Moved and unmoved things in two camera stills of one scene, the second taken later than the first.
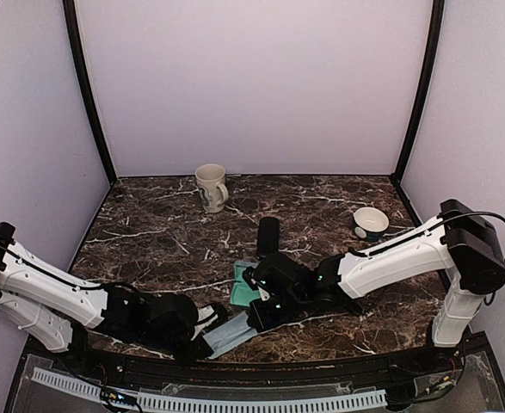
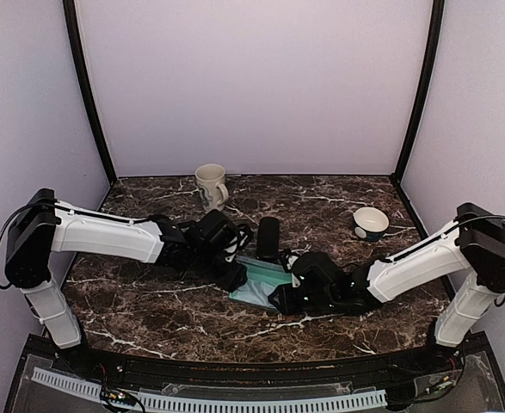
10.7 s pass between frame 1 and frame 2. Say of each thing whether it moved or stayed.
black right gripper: moved
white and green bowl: stayed
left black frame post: stayed
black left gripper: moved
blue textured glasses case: moved
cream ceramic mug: stayed
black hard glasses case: stayed
